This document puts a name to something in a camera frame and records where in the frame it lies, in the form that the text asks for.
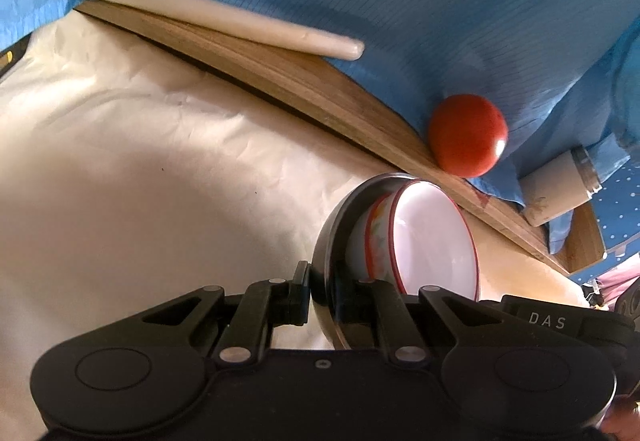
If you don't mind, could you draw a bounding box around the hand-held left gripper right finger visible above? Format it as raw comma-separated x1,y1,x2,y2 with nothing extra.
334,266,501,368

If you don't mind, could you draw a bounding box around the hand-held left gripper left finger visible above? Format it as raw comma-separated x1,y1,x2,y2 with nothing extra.
141,261,312,368

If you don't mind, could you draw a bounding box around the stainless steel bowl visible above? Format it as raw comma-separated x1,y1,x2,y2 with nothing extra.
311,173,426,351

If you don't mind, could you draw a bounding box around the white bowl red rim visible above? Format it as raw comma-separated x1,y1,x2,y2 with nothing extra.
345,181,482,303

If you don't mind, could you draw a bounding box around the pink fabric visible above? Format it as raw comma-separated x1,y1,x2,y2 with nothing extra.
589,266,640,313

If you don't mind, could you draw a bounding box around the blue dotted cloth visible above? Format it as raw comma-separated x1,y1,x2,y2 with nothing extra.
570,163,640,288

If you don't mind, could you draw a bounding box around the white cylindrical bottle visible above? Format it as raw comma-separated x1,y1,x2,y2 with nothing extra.
520,147,601,228

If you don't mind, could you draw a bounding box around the cream tablecloth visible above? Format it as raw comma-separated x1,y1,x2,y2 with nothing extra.
0,16,587,441

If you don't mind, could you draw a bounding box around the red tomato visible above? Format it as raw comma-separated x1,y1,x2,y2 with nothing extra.
428,94,509,178

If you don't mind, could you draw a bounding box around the wooden cutting board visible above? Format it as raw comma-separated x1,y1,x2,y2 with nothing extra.
75,1,609,278

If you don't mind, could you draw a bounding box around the white rolling pin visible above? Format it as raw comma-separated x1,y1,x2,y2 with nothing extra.
74,0,365,60

